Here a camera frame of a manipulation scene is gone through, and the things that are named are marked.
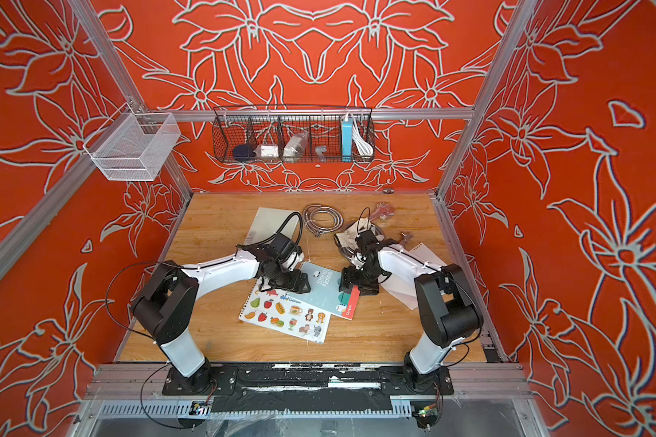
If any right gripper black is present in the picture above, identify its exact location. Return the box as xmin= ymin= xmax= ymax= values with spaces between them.
xmin=335 ymin=264 xmax=382 ymax=296

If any teal steno notes notebook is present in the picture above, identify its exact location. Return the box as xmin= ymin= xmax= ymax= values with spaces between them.
xmin=297 ymin=262 xmax=361 ymax=320

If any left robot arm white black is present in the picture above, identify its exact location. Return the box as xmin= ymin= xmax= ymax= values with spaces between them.
xmin=132 ymin=211 xmax=311 ymax=394

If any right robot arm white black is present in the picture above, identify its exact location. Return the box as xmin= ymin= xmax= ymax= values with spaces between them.
xmin=340 ymin=217 xmax=483 ymax=394

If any white sticker picture notebook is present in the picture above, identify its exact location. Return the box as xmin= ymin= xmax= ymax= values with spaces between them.
xmin=239 ymin=280 xmax=330 ymax=344

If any beige work glove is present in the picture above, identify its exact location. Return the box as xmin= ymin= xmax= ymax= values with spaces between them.
xmin=335 ymin=218 xmax=371 ymax=252

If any white small box in basket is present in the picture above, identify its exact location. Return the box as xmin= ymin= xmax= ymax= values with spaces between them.
xmin=254 ymin=144 xmax=281 ymax=160

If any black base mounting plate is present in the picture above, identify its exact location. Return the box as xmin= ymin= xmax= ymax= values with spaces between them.
xmin=162 ymin=362 xmax=454 ymax=413

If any clear plastic bag in basket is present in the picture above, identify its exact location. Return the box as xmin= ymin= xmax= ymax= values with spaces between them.
xmin=282 ymin=132 xmax=309 ymax=163

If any dark round object in basket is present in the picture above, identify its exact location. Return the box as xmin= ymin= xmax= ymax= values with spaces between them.
xmin=233 ymin=143 xmax=256 ymax=163

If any small metal clip in basket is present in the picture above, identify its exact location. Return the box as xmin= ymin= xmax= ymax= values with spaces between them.
xmin=315 ymin=146 xmax=327 ymax=162

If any light blue box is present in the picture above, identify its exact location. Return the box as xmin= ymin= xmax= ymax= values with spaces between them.
xmin=341 ymin=114 xmax=354 ymax=163

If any small coiled metal hose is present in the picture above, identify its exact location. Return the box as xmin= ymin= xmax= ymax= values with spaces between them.
xmin=302 ymin=204 xmax=345 ymax=237

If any white cable in basket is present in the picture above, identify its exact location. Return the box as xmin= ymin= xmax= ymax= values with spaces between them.
xmin=352 ymin=121 xmax=375 ymax=158

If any black wire wall basket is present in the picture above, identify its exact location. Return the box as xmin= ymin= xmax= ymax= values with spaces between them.
xmin=211 ymin=105 xmax=376 ymax=164

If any white wire basket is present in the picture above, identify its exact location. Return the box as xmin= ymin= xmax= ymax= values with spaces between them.
xmin=87 ymin=113 xmax=180 ymax=182

